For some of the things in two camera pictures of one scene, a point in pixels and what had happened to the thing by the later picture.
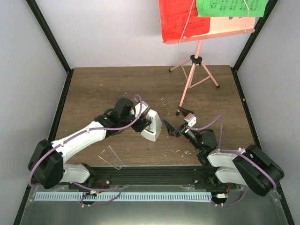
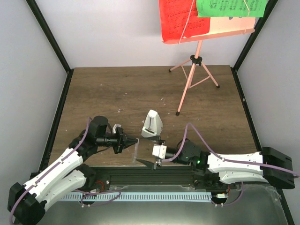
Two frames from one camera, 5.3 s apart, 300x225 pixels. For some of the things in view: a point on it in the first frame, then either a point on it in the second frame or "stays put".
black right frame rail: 246,107 stays put
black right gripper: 170,130 → 157,138
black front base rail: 199,176 stays put
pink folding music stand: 219,26 stays put
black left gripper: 141,125 → 123,142
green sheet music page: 228,8 stays put
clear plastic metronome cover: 109,156 → 135,152
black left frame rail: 61,103 stays put
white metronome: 153,131 stays put
